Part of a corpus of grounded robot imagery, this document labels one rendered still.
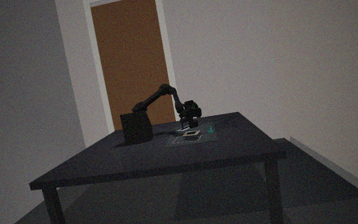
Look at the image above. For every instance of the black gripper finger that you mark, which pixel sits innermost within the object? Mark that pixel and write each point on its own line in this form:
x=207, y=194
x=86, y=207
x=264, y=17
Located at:
x=194, y=123
x=190, y=106

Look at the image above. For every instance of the grey flat mat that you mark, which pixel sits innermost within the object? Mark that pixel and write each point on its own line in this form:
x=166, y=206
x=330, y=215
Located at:
x=176, y=139

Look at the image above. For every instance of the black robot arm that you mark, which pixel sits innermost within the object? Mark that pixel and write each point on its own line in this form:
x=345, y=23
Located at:
x=163, y=90

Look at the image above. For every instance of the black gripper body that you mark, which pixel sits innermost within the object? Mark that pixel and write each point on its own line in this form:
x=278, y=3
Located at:
x=189, y=114

